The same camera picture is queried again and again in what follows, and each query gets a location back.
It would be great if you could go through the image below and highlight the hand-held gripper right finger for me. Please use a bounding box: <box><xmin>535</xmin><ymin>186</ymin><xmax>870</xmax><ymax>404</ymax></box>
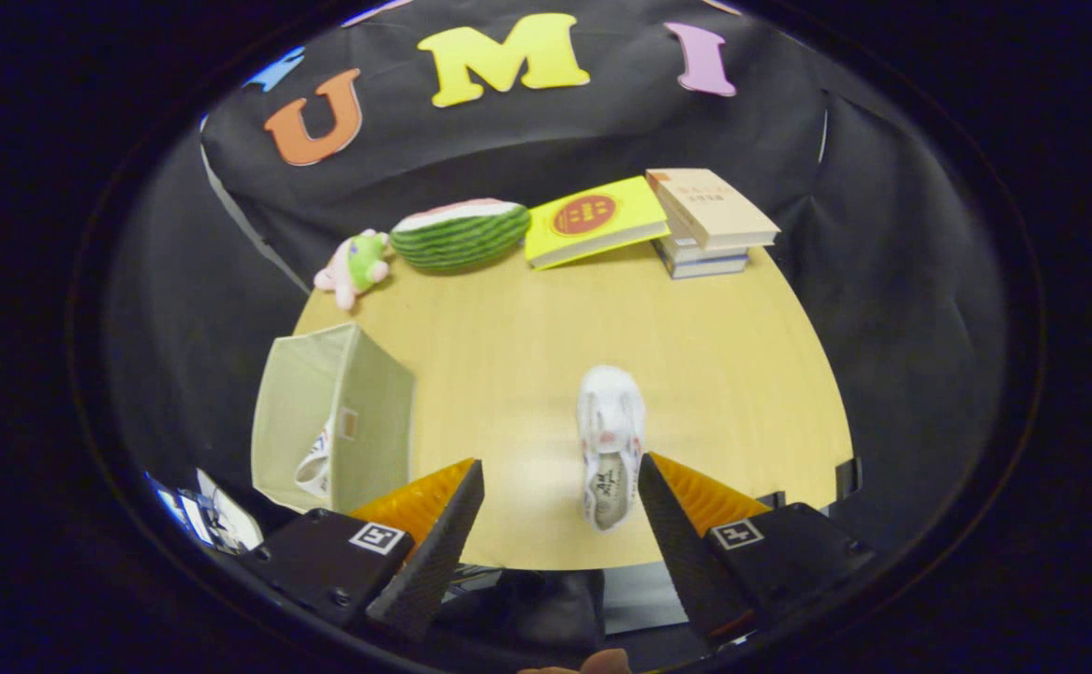
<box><xmin>637</xmin><ymin>454</ymin><xmax>877</xmax><ymax>644</ymax></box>

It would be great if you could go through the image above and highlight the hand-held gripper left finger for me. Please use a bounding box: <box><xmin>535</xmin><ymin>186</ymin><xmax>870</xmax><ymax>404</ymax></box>
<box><xmin>242</xmin><ymin>459</ymin><xmax>486</xmax><ymax>642</ymax></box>

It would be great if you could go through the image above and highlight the white canvas shoe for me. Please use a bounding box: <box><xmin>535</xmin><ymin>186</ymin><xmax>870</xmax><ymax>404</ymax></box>
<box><xmin>294</xmin><ymin>419</ymin><xmax>337</xmax><ymax>499</ymax></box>
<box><xmin>576</xmin><ymin>365</ymin><xmax>648</xmax><ymax>533</ymax></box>

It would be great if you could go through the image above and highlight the cream fabric storage box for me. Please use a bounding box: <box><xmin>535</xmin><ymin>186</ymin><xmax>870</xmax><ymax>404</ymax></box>
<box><xmin>250</xmin><ymin>322</ymin><xmax>416</xmax><ymax>515</ymax></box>

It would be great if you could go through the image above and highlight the dark cloth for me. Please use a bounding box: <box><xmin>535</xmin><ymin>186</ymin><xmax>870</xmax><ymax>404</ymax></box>
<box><xmin>434</xmin><ymin>566</ymin><xmax>606</xmax><ymax>661</ymax></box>

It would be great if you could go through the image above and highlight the blue printed packet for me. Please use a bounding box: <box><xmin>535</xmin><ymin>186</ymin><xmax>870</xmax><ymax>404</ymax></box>
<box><xmin>146</xmin><ymin>471</ymin><xmax>221</xmax><ymax>549</ymax></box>

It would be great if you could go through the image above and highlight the white blue book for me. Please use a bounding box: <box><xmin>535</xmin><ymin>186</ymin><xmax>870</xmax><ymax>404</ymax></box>
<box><xmin>654</xmin><ymin>234</ymin><xmax>751</xmax><ymax>281</ymax></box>

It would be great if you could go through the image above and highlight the pink and green plush toy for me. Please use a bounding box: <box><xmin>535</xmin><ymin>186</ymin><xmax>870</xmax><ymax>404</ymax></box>
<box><xmin>313</xmin><ymin>229</ymin><xmax>391</xmax><ymax>312</ymax></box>

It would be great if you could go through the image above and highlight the watermelon slice plush toy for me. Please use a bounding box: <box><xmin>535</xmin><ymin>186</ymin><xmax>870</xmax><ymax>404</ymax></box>
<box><xmin>389</xmin><ymin>198</ymin><xmax>533</xmax><ymax>275</ymax></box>

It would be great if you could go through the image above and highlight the yellow book with red circle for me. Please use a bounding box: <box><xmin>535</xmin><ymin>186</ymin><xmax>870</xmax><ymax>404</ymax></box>
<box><xmin>524</xmin><ymin>175</ymin><xmax>671</xmax><ymax>271</ymax></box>

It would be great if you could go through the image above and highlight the tan cover book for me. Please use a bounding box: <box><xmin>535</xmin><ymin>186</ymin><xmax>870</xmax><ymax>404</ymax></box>
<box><xmin>645</xmin><ymin>168</ymin><xmax>781</xmax><ymax>252</ymax></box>

